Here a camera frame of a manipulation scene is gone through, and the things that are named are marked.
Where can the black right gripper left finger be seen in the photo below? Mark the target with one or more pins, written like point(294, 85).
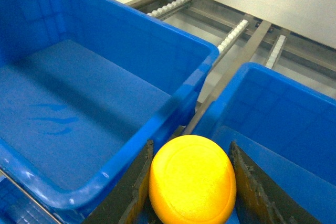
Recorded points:
point(126, 203)

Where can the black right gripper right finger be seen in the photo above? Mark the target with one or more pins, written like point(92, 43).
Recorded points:
point(259, 198)

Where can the yellow mushroom push button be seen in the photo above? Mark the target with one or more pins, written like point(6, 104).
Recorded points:
point(192, 180)

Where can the blue plastic bin right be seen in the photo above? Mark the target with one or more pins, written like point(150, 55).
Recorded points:
point(286, 128)

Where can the blue plastic bin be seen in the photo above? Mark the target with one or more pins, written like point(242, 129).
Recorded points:
point(84, 85)
point(16, 207)
point(286, 128)

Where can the blue plastic bin left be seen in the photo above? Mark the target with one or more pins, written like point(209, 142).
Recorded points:
point(16, 207)

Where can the blue plastic bin centre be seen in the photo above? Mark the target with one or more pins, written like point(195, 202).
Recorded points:
point(84, 85)

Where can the metal roller rack frame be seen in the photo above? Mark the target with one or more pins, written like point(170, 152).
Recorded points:
point(239, 39)

